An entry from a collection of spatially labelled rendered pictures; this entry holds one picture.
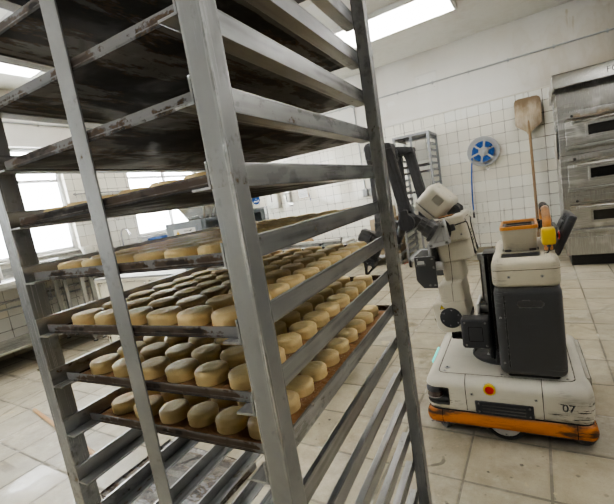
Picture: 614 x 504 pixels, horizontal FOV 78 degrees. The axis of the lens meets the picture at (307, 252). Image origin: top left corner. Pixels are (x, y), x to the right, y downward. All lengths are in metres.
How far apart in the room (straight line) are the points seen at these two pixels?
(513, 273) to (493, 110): 4.45
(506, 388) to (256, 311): 1.62
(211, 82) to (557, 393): 1.78
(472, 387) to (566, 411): 0.35
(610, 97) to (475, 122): 1.69
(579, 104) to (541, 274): 3.41
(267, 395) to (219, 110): 0.32
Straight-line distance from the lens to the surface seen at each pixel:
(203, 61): 0.45
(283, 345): 0.62
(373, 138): 0.99
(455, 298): 2.01
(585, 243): 5.10
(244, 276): 0.42
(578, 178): 4.98
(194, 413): 0.69
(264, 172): 0.53
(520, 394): 1.95
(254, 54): 0.60
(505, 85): 6.10
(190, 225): 2.60
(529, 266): 1.79
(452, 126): 6.12
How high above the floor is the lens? 1.19
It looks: 8 degrees down
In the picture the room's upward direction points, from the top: 9 degrees counter-clockwise
